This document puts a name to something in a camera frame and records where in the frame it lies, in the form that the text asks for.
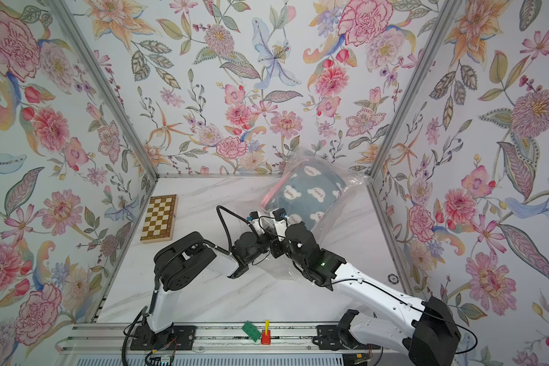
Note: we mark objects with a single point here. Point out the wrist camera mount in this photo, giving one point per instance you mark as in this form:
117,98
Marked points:
280,221
262,223

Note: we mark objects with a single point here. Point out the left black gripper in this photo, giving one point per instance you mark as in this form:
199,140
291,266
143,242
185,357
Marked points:
265,240

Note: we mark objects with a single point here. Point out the pink blanket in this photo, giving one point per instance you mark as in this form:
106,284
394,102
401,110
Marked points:
273,190

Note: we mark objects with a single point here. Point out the wooden chessboard box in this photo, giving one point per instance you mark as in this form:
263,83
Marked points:
159,219

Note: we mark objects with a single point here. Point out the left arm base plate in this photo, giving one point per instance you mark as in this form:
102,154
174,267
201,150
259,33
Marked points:
179,338

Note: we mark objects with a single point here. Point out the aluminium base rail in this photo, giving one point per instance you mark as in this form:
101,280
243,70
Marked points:
210,338

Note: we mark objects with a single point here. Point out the green tag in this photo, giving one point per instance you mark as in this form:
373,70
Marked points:
251,331

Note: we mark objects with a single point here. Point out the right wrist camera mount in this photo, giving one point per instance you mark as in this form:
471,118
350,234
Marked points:
280,221

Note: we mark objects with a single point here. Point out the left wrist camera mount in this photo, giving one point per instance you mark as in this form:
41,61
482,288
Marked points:
262,223

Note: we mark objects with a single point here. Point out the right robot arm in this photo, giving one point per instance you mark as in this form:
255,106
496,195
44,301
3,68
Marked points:
424,330

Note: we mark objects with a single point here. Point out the red yellow clip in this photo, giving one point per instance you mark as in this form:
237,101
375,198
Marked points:
266,334

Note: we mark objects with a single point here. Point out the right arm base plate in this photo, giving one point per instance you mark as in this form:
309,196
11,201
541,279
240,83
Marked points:
334,338

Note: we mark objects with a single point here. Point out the teal bear pattern blanket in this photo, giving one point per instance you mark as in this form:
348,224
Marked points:
311,190

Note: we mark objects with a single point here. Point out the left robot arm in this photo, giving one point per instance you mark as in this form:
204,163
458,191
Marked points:
177,265

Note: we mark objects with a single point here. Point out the clear plastic vacuum bag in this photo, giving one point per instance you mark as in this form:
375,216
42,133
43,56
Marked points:
325,272

